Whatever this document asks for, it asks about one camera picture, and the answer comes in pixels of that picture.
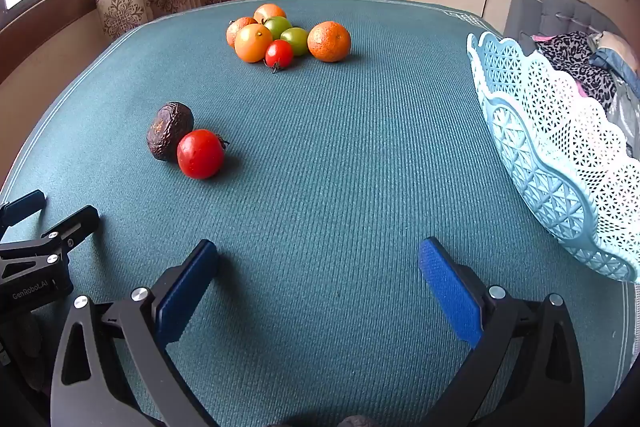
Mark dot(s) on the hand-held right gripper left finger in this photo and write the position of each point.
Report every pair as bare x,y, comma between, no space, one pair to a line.
185,292

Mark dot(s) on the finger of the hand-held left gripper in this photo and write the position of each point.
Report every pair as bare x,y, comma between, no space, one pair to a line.
75,224
22,207

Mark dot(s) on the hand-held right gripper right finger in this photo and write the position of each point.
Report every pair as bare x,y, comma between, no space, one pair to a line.
450,292

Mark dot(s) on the dark wrinkled avocado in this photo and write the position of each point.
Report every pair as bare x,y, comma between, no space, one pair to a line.
167,127

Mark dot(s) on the red tomato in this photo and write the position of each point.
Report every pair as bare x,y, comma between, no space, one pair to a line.
279,54
200,154

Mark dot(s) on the light blue plastic basket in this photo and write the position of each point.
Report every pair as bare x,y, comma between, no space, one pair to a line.
540,147

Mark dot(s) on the orange mandarin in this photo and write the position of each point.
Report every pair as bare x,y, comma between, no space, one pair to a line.
236,29
253,43
269,12

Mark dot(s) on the large rough orange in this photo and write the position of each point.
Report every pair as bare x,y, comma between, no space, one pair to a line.
328,41

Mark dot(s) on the shiny grey-blue garment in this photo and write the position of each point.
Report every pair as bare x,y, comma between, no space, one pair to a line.
625,109

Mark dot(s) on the green tomato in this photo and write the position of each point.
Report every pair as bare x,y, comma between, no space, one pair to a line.
277,26
298,40

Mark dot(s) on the blue denim garment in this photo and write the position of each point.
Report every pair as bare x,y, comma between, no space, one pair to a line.
617,63

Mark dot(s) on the grey bed headboard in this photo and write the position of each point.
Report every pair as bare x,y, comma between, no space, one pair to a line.
520,14

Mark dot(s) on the cream cloth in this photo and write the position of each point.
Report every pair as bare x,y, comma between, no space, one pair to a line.
612,42

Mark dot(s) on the grey tufted cushion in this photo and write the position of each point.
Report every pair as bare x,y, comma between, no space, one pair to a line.
570,9

